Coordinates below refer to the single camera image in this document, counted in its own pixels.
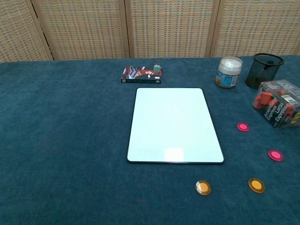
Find clear box of red capsules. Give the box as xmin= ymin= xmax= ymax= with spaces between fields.
xmin=252 ymin=79 xmax=300 ymax=130

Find blue table cloth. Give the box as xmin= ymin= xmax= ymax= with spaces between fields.
xmin=0 ymin=55 xmax=300 ymax=225

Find woven bamboo screen panel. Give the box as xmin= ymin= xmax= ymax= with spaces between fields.
xmin=0 ymin=0 xmax=53 ymax=63
xmin=125 ymin=0 xmax=221 ymax=59
xmin=31 ymin=0 xmax=130 ymax=61
xmin=210 ymin=0 xmax=300 ymax=58

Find white rectangular board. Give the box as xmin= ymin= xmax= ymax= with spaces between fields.
xmin=126 ymin=88 xmax=225 ymax=165

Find red black card box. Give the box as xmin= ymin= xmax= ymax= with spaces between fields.
xmin=120 ymin=66 xmax=164 ymax=84

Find black mesh pen holder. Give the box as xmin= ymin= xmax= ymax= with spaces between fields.
xmin=245 ymin=52 xmax=285 ymax=90

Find small green toy figure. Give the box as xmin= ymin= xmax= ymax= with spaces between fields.
xmin=152 ymin=62 xmax=163 ymax=76

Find orange round token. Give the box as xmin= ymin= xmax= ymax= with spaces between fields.
xmin=248 ymin=178 xmax=266 ymax=194
xmin=195 ymin=180 xmax=211 ymax=195

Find jar with white lid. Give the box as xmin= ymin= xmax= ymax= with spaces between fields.
xmin=215 ymin=57 xmax=243 ymax=89

